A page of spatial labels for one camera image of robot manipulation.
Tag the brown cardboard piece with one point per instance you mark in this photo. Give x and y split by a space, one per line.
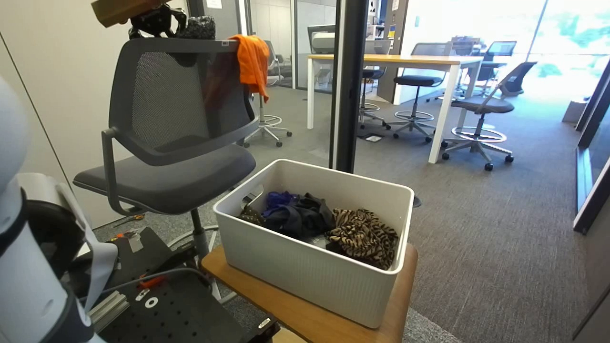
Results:
116 10

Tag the orange cloth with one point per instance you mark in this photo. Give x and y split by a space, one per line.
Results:
252 59

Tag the blue cloth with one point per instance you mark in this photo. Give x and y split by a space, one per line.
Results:
279 200

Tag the grey mesh office chair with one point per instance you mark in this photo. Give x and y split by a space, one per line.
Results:
167 181

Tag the white table with wooden top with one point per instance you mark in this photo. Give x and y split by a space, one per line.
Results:
410 61

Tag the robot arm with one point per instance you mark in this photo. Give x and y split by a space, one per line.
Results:
28 295

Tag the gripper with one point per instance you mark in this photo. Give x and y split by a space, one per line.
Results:
155 23

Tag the leopard print sock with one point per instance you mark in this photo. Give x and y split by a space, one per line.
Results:
364 236

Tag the aluminium rail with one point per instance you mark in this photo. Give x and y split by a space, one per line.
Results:
108 308

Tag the white printer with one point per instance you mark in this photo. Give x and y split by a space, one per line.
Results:
323 40

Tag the dark patterned sock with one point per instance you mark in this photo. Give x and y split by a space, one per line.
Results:
251 215

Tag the black pillar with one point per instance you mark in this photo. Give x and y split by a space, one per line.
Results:
350 85

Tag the dark speckled sock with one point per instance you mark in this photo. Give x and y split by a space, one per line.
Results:
199 27

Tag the black cloth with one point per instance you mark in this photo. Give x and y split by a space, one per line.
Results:
300 216

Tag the white plastic box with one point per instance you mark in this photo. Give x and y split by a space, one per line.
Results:
305 271

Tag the grey swivel stool chair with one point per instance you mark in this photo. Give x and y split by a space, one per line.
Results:
269 125
417 80
486 105
371 95

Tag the monitor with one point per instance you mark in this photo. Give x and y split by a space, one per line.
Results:
501 48

